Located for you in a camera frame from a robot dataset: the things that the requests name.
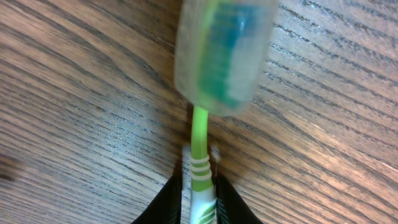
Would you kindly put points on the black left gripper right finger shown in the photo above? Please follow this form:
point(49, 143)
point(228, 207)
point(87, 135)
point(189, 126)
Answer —
point(230, 207)

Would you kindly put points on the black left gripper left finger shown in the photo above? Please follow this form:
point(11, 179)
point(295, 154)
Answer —
point(166, 207)

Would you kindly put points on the green toothbrush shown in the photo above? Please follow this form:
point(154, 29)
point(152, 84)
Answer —
point(220, 48)

